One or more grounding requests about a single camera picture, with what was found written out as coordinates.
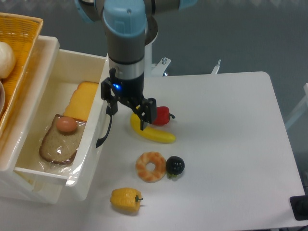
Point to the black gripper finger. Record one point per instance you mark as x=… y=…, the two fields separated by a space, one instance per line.
x=147 y=112
x=112 y=107

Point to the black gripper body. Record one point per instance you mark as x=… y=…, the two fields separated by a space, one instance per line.
x=128 y=92

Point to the white top drawer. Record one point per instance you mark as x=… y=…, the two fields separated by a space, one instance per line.
x=70 y=69

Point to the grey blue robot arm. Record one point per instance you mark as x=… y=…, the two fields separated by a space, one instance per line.
x=125 y=24

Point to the white drawer cabinet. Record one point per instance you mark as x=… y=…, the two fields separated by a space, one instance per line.
x=12 y=183

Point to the red bell pepper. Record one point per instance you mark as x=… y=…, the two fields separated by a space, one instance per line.
x=163 y=116

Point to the yellow banana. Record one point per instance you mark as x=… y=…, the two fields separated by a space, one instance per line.
x=151 y=133

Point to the yellow toast slice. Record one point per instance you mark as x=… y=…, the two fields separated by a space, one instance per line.
x=81 y=101

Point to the brown egg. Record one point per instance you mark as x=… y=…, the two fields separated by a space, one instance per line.
x=66 y=124

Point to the black round fruit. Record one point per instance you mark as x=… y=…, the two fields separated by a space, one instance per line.
x=174 y=166

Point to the orange glazed donut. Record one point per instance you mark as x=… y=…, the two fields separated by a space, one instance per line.
x=151 y=167

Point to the brown bread slice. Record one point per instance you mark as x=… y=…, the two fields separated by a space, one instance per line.
x=61 y=148

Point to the yellow bell pepper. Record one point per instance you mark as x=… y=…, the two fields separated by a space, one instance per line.
x=127 y=199

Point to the white round bun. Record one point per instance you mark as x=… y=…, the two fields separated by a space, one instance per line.
x=7 y=60

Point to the yellow woven basket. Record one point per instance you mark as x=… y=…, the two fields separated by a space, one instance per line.
x=20 y=32

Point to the black device at edge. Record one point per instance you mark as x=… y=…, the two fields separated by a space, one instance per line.
x=299 y=206

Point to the white frame at right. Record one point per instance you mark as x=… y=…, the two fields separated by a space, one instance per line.
x=298 y=110

